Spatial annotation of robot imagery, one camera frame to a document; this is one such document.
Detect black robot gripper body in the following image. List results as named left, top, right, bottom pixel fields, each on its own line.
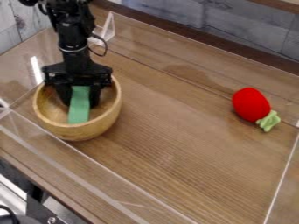
left=41, top=48, right=112, bottom=88

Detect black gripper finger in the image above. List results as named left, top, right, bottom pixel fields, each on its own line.
left=88, top=85, right=102, bottom=108
left=55, top=84, right=72, bottom=106

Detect brown wooden bowl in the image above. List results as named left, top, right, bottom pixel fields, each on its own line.
left=32, top=78, right=123, bottom=141

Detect green foam stick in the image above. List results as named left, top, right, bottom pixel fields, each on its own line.
left=68, top=86, right=89, bottom=124

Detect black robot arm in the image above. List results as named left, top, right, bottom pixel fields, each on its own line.
left=17, top=0, right=112, bottom=108

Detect red plush strawberry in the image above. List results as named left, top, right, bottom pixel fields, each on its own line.
left=231, top=87, right=280, bottom=132

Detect black cable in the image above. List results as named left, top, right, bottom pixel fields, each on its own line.
left=87, top=33, right=108, bottom=58

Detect clear acrylic corner bracket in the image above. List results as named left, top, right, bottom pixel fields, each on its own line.
left=88, top=12, right=116, bottom=46

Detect clear acrylic tray wall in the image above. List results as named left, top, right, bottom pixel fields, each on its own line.
left=0, top=107, right=199, bottom=224

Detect black metal table bracket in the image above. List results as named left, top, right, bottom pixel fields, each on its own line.
left=25, top=194, right=67, bottom=224

